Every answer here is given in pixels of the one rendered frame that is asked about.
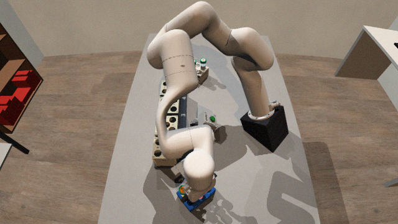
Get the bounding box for blue tube rack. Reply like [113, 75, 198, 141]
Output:
[176, 187, 215, 212]

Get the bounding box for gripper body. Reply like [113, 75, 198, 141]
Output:
[183, 175, 216, 202]

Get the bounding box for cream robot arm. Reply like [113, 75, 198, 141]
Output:
[147, 1, 280, 192]

